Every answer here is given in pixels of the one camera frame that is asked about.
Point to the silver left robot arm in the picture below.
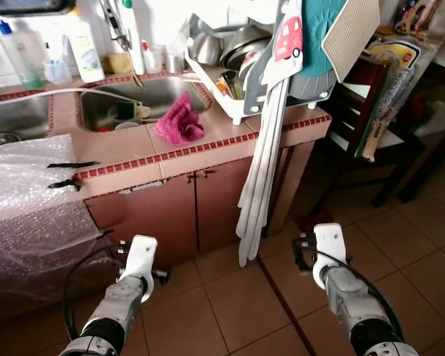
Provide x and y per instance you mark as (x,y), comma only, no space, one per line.
(111,311)

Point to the pink cabinet door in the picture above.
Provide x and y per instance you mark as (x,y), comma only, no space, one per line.
(141,222)
(219,208)

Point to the white long slat bundle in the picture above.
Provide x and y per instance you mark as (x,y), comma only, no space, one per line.
(261,178)

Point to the dark wooden chair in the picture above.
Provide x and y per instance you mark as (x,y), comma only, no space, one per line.
(356,111)

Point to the clear bubble wrap sheet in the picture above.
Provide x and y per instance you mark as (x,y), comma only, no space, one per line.
(30,200)

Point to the pink cloth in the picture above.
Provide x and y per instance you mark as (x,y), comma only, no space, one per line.
(179,122)

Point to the green scrub sponge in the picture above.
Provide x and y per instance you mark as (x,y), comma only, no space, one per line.
(126,111)

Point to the stainless steel sink basin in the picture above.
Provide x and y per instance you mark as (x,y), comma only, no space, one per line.
(18,119)
(156,93)

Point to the printed plastic bag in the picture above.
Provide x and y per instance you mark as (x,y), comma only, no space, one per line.
(389,74)

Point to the white dish rack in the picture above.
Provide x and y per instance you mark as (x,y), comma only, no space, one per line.
(204,81)

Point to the grey board red car print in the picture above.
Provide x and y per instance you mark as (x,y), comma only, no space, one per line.
(285,41)

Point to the stainless steel pot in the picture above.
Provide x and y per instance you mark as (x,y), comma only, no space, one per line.
(206,48)
(245,48)

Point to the teal silicone mat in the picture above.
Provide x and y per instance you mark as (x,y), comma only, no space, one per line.
(319,37)

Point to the yellow sponge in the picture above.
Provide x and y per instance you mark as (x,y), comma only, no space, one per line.
(119,63)

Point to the dark wooden table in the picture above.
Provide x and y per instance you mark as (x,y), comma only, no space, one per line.
(441,81)

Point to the beige ribbed board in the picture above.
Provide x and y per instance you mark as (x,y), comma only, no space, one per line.
(352,33)

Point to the clear bottle blue cap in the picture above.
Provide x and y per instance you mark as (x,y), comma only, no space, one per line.
(22,63)

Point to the black tray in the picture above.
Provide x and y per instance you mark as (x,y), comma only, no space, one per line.
(30,6)

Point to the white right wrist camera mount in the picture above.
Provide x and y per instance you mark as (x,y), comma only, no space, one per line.
(330,245)

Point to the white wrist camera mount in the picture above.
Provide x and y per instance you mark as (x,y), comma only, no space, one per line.
(330,245)
(139,259)

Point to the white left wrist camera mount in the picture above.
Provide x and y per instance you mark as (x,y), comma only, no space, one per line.
(139,259)

